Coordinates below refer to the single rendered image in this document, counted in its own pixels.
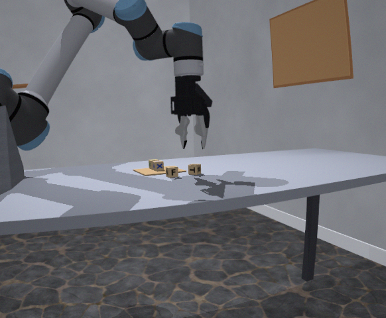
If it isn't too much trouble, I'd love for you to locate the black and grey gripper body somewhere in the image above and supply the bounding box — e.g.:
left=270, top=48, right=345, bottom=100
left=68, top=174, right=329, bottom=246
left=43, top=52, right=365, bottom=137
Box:
left=170, top=75, right=205, bottom=116

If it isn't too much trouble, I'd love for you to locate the tan flat mat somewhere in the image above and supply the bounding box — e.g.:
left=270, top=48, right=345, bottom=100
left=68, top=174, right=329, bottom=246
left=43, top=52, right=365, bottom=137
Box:
left=133, top=166, right=186, bottom=176

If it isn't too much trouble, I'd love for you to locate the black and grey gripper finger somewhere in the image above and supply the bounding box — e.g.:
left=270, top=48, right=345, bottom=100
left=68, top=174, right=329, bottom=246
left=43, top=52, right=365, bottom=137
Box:
left=194, top=104, right=210, bottom=149
left=175, top=115, right=190, bottom=149

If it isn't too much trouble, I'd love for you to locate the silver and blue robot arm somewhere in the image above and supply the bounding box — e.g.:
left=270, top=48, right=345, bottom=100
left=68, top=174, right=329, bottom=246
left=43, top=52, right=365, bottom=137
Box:
left=0, top=0, right=204, bottom=150

